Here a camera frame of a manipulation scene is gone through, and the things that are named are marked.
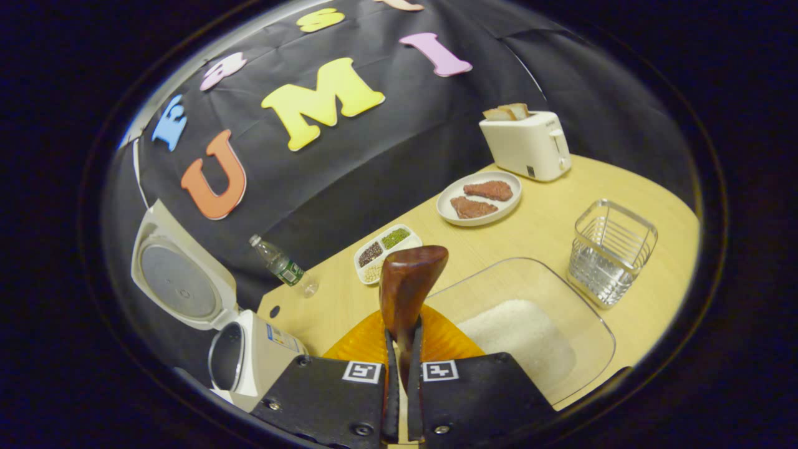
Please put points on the brown wooden spoon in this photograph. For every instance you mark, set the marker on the brown wooden spoon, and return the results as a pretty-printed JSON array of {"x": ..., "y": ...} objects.
[{"x": 408, "y": 280}]

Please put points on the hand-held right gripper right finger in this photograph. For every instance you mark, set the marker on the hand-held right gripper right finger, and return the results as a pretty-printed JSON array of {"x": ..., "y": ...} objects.
[{"x": 416, "y": 386}]

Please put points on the white divided dish of beans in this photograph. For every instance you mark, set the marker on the white divided dish of beans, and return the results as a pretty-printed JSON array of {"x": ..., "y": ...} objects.
[{"x": 396, "y": 238}]

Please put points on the white oval plate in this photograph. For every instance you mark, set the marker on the white oval plate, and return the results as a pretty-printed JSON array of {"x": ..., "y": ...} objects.
[{"x": 445, "y": 203}]

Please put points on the white rice cooker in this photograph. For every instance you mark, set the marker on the white rice cooker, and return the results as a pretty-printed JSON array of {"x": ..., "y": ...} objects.
[{"x": 262, "y": 362}]

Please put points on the toast bread slice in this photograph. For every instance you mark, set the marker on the toast bread slice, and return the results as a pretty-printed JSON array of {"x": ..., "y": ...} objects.
[
  {"x": 497, "y": 115},
  {"x": 519, "y": 110}
]

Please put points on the clear tray of rice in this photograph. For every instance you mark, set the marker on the clear tray of rice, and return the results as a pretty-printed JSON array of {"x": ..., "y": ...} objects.
[{"x": 517, "y": 337}]

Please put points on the white toaster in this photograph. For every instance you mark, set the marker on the white toaster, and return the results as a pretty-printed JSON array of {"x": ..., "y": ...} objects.
[{"x": 530, "y": 149}]

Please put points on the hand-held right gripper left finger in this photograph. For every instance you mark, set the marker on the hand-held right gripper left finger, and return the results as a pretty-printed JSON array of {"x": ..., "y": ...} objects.
[{"x": 391, "y": 386}]

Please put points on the brown meat piece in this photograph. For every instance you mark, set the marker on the brown meat piece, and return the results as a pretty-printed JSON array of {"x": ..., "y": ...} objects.
[
  {"x": 489, "y": 190},
  {"x": 472, "y": 207}
]

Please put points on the clear plastic water bottle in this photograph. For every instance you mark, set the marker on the clear plastic water bottle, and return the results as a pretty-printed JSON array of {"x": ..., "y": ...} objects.
[{"x": 283, "y": 267}]

